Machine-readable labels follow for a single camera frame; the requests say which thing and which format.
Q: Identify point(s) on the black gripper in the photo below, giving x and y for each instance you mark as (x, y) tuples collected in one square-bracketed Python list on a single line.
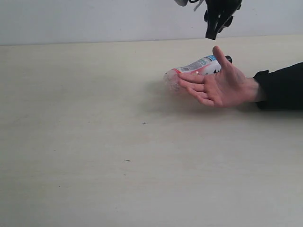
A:
[(218, 12)]

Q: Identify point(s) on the forearm in black sleeve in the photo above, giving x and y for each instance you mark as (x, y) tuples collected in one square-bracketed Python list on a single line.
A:
[(282, 89)]

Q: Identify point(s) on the pink peach label bottle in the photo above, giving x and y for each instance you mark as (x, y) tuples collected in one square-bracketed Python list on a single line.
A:
[(204, 66)]

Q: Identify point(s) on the person's open bare hand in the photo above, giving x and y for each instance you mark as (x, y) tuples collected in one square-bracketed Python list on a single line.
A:
[(227, 88)]

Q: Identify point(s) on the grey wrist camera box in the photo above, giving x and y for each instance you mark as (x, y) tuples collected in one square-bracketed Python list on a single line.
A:
[(183, 3)]

